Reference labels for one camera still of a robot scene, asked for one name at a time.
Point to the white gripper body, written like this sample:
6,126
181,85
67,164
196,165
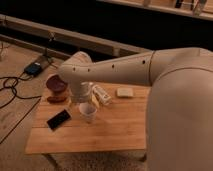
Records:
80,92

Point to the white sponge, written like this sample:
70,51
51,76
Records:
125,92

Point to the white plastic bottle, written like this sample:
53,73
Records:
102,95

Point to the wooden table top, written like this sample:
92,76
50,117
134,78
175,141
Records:
117,126

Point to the white paper cup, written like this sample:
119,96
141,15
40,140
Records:
88,111

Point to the black eraser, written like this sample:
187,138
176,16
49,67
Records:
54,122

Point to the black power adapter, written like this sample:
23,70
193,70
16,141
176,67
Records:
33,69

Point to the brown oval object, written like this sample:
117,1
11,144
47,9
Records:
54,99

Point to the long wooden beam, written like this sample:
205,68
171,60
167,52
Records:
70,37

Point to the dark red bowl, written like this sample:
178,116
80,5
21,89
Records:
56,85

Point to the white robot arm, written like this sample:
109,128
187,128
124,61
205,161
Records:
179,113

